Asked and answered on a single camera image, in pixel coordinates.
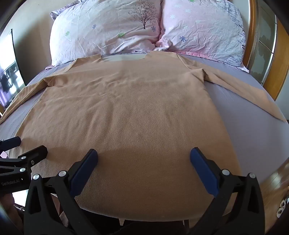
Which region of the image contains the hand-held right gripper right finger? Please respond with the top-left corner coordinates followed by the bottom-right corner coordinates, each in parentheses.
top-left (189, 147), bottom-right (265, 235)

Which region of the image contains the white floral pillow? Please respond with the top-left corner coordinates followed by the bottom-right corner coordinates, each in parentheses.
top-left (50, 0), bottom-right (163, 66)

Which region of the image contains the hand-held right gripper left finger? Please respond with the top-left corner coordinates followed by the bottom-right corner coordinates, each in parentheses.
top-left (23, 149), bottom-right (102, 235)

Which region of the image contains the pink floral pillow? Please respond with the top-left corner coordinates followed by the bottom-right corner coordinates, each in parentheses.
top-left (155, 0), bottom-right (250, 73)

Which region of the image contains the glass cabinet door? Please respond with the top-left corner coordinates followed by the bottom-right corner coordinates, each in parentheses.
top-left (252, 5), bottom-right (277, 85)

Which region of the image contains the wooden headboard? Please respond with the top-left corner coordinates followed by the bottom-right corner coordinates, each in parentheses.
top-left (243, 0), bottom-right (289, 102)

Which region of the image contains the tan long-sleeve shirt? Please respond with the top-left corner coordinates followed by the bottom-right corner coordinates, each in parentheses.
top-left (0, 51), bottom-right (285, 215)
top-left (0, 52), bottom-right (289, 221)

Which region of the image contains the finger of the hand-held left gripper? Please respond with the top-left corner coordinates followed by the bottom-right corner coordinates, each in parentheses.
top-left (14, 145), bottom-right (48, 181)
top-left (0, 136), bottom-right (21, 151)

